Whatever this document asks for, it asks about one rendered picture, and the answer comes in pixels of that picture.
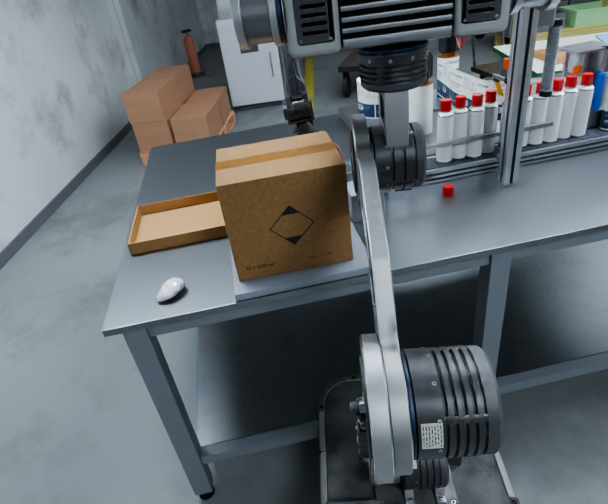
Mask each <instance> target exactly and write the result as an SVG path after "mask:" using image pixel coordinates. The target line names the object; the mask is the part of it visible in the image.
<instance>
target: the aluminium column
mask: <svg viewBox="0 0 608 504"><path fill-rule="evenodd" d="M539 13H540V10H537V9H534V8H525V9H520V10H519V11H518V12H517V13H516V14H515V15H514V20H513V30H512V40H511V49H510V59H509V68H508V78H507V87H506V97H505V107H504V116H503V126H502V135H501V145H500V154H499V164H498V173H497V182H498V183H499V184H500V185H502V186H503V187H508V186H513V185H517V181H518V174H519V166H520V158H521V151H522V143H523V135H524V128H525V120H526V112H527V105H528V97H529V89H530V82H531V74H532V66H533V59H534V51H535V43H536V36H537V28H538V20H539Z"/></svg>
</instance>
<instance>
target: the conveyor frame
mask: <svg viewBox="0 0 608 504"><path fill-rule="evenodd" d="M607 149H608V135H606V136H600V137H595V138H590V139H585V140H580V141H575V142H570V143H565V144H559V145H554V146H549V147H544V148H539V149H534V150H529V151H524V152H521V158H520V166H519V167H521V166H527V165H532V164H537V163H542V162H547V161H552V160H557V159H562V158H567V157H572V156H577V155H582V154H587V153H592V152H597V151H602V150H607ZM498 164H499V161H498V160H497V157H493V158H488V159H483V160H477V161H472V162H467V163H462V164H457V165H452V166H447V167H442V168H436V169H431V170H426V178H425V182H424V183H423V184H422V186H425V185H430V184H435V183H441V182H446V181H451V180H456V179H461V178H466V177H471V176H476V175H481V174H486V173H491V172H496V171H498Z"/></svg>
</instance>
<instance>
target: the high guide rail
mask: <svg viewBox="0 0 608 504"><path fill-rule="evenodd" d="M553 124H554V122H553V121H548V122H543V123H538V124H532V125H527V126H525V128H524V131H529V130H534V129H539V128H545V127H550V126H553ZM498 136H501V131H496V132H491V133H485V134H480V135H475V136H470V137H464V138H459V139H454V140H449V141H443V142H438V143H433V144H428V145H426V150H430V149H435V148H440V147H445V146H451V145H456V144H461V143H466V142H471V141H477V140H482V139H487V138H492V137H498Z"/></svg>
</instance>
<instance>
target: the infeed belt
mask: <svg viewBox="0 0 608 504"><path fill-rule="evenodd" d="M606 135H608V131H602V130H599V126H597V127H592V128H586V132H585V136H583V137H571V136H570V138H569V139H566V140H558V139H557V141H556V142H554V143H543V142H542V144H541V145H538V146H530V145H527V147H525V148H522V151H521V152H524V151H529V150H534V149H539V148H544V147H549V146H554V145H559V144H565V143H570V142H575V141H580V140H585V139H590V138H595V137H600V136H606ZM497 154H499V150H498V145H495V148H494V153H492V154H487V155H485V154H482V155H481V157H479V158H467V157H465V159H462V160H452V161H451V162H450V163H447V164H440V163H437V162H436V157H433V158H427V169H426V170H431V169H436V168H442V167H447V166H452V165H457V164H462V163H467V162H472V161H477V160H483V159H488V158H493V157H497ZM346 176H347V182H350V181H353V176H352V173H350V174H346Z"/></svg>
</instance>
